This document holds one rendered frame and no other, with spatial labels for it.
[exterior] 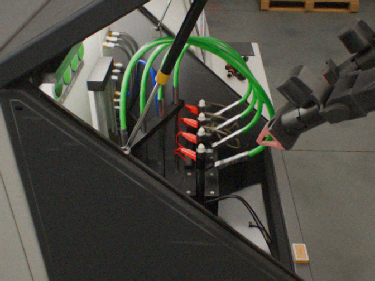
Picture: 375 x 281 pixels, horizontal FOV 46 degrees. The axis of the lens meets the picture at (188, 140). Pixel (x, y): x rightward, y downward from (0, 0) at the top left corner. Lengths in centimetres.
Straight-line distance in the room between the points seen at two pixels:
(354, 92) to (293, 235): 47
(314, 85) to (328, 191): 200
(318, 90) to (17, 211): 61
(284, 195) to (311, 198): 149
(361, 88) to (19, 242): 70
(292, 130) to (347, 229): 172
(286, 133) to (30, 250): 57
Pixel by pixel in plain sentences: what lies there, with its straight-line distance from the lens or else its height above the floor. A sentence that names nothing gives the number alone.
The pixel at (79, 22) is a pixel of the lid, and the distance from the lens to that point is 63.
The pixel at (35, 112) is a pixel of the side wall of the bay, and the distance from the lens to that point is 74.
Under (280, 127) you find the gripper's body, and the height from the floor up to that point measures 127.
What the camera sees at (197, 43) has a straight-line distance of 95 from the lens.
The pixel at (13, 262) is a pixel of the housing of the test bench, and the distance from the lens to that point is 101.
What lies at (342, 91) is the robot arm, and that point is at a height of 140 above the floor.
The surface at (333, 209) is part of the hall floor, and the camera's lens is 272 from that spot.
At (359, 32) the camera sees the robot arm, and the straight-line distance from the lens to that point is 115.
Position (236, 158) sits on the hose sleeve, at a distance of 106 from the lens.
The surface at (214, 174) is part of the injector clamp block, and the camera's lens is 126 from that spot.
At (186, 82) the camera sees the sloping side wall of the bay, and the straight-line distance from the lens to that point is 140.
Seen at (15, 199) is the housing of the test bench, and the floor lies 122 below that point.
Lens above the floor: 177
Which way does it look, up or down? 34 degrees down
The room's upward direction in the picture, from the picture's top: straight up
